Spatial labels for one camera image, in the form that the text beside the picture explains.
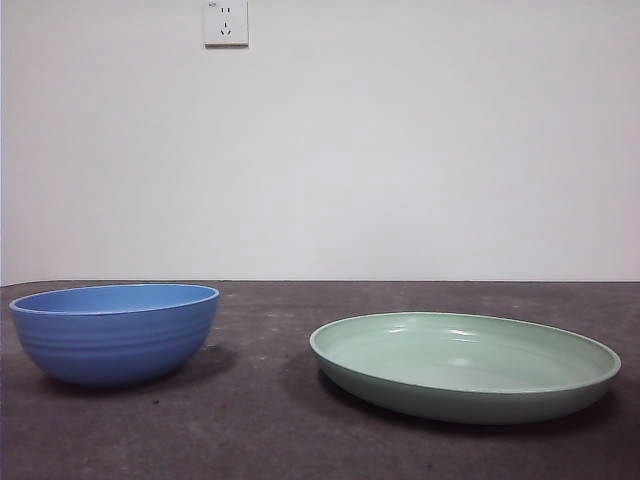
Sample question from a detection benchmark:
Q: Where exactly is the green round plate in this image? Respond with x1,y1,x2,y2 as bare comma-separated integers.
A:
308,310,623,426

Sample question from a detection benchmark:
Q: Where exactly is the blue ribbed bowl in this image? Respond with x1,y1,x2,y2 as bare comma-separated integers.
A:
8,282,221,389

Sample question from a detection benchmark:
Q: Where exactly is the white wall socket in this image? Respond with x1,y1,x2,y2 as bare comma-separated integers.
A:
203,0,250,50

